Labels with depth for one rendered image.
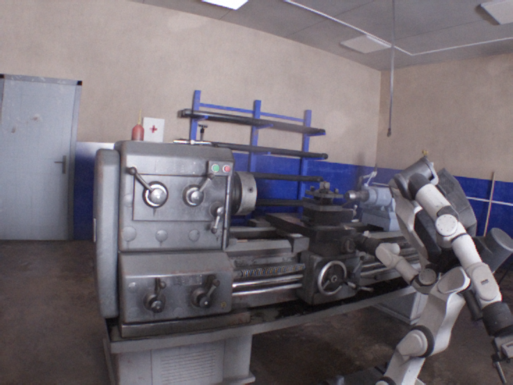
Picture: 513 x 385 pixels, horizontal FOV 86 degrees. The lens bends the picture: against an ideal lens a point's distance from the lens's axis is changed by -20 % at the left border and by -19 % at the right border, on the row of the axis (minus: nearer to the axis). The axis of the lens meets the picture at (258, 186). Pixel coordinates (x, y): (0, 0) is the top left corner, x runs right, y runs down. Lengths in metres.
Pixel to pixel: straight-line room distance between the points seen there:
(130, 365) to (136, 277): 0.52
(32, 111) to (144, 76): 1.61
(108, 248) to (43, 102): 3.44
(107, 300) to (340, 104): 5.66
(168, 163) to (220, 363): 1.11
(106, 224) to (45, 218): 3.34
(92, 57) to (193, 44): 1.50
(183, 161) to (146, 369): 1.06
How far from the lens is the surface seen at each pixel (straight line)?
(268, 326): 1.84
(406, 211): 1.40
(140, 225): 1.54
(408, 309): 3.17
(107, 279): 1.60
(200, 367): 1.92
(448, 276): 1.35
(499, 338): 1.10
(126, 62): 4.92
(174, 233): 1.59
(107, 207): 1.51
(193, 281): 1.55
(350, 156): 6.70
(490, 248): 1.29
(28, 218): 4.87
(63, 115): 4.73
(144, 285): 1.49
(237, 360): 2.01
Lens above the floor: 1.30
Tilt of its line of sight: 5 degrees down
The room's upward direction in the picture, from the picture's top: 5 degrees clockwise
